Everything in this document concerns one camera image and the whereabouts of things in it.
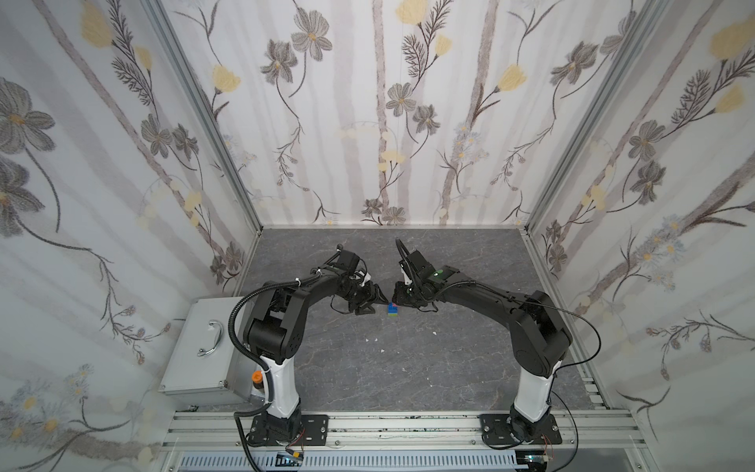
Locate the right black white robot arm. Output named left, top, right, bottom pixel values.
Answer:
left=392, top=263, right=572, bottom=444

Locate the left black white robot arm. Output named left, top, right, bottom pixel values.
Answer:
left=234, top=269, right=389, bottom=442

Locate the grey metal control box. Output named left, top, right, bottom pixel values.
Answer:
left=158, top=297, right=256, bottom=406

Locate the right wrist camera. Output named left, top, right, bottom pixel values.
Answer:
left=408, top=250, right=436, bottom=279

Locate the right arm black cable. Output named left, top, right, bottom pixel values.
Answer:
left=547, top=297, right=603, bottom=472

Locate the black corrugated cable conduit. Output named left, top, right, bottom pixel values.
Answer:
left=227, top=278, right=305, bottom=373

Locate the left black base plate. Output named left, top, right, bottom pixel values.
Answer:
left=246, top=414, right=330, bottom=446

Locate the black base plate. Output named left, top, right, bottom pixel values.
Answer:
left=479, top=412, right=562, bottom=448
left=246, top=414, right=330, bottom=446

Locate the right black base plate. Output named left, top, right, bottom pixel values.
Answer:
left=479, top=412, right=562, bottom=448

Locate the white slotted cable duct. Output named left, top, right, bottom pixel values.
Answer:
left=174, top=450, right=528, bottom=471

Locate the aluminium mounting rail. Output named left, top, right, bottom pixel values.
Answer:
left=160, top=410, right=648, bottom=452

